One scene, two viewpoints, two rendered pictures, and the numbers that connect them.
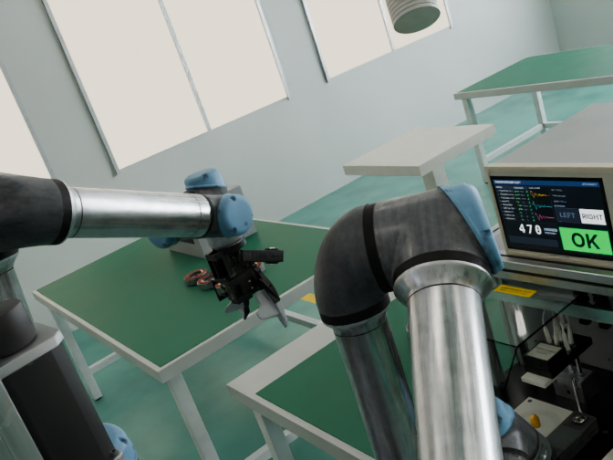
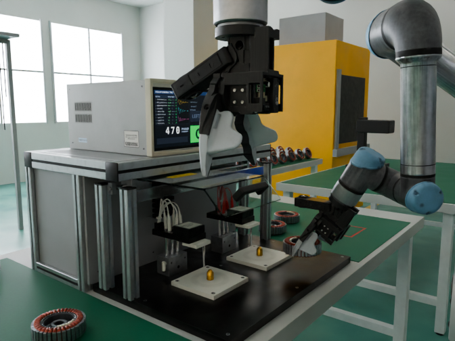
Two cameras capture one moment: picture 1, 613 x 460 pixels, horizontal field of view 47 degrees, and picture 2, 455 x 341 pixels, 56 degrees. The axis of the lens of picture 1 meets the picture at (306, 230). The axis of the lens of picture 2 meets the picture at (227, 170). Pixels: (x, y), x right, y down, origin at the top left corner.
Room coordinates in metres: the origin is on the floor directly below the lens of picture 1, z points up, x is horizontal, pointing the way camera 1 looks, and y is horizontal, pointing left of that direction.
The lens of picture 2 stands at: (1.61, 0.72, 1.24)
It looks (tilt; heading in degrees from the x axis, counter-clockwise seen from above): 8 degrees down; 248
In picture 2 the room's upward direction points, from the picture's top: straight up
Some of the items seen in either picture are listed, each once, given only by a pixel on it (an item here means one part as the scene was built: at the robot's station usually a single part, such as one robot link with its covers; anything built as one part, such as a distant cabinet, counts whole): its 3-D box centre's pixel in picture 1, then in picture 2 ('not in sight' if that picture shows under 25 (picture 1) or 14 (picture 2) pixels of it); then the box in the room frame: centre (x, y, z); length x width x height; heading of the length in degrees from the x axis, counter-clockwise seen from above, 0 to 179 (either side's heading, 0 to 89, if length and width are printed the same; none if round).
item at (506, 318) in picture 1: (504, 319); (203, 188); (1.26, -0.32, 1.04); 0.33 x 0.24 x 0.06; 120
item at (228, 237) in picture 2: not in sight; (223, 241); (1.11, -0.57, 0.80); 0.07 x 0.05 x 0.06; 30
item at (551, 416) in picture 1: (536, 427); (210, 281); (1.25, -0.32, 0.78); 0.15 x 0.15 x 0.01; 30
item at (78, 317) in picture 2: not in sight; (59, 325); (1.63, -0.23, 0.77); 0.11 x 0.11 x 0.04
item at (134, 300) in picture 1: (209, 331); not in sight; (3.29, 0.64, 0.37); 1.85 x 1.10 x 0.75; 30
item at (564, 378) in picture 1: (574, 382); (172, 262); (1.32, -0.45, 0.80); 0.07 x 0.05 x 0.06; 30
